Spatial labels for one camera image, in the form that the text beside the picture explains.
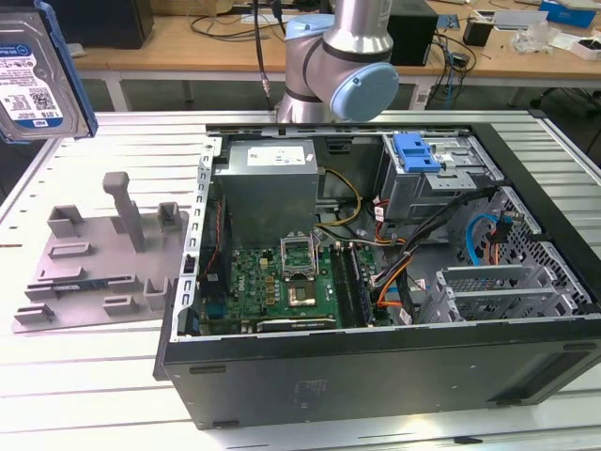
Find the black case fan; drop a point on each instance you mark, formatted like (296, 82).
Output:
(217, 235)

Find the white crumpled paper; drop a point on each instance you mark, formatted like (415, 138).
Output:
(79, 51)

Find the CPU socket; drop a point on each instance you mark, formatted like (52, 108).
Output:
(300, 296)

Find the green motherboard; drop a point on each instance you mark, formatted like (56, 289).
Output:
(253, 277)

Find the hard disk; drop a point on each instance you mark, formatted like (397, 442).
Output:
(28, 70)

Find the black graphics card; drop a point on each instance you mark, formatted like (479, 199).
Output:
(291, 325)

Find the white box with black inlay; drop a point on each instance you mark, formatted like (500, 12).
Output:
(587, 47)

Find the black power adapter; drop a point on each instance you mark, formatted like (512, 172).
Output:
(457, 59)

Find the black computer tower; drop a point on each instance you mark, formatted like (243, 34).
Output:
(117, 23)

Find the small black cube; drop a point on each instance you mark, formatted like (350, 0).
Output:
(476, 33)

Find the wooden desk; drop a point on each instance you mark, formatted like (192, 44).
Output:
(188, 51)

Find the black PC case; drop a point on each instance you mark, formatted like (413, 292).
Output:
(375, 376)

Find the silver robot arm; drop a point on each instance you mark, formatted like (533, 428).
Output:
(338, 56)

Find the clear plastic bags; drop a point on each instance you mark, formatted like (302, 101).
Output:
(530, 37)

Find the green RAM stick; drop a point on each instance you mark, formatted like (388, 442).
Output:
(75, 285)
(360, 286)

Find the grey optical drive cage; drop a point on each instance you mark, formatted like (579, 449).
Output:
(422, 197)

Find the grey power supply unit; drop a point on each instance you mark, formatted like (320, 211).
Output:
(267, 197)

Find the black RAM slot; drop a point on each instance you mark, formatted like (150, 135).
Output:
(347, 286)
(340, 286)

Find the grey parts rack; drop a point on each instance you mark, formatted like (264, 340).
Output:
(94, 244)

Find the grey flat box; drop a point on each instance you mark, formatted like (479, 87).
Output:
(521, 19)

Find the blue cardboard box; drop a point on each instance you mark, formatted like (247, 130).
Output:
(568, 11)

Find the grey metal disk bay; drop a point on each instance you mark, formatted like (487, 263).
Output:
(488, 272)

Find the blue plastic latch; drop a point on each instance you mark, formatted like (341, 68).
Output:
(418, 152)

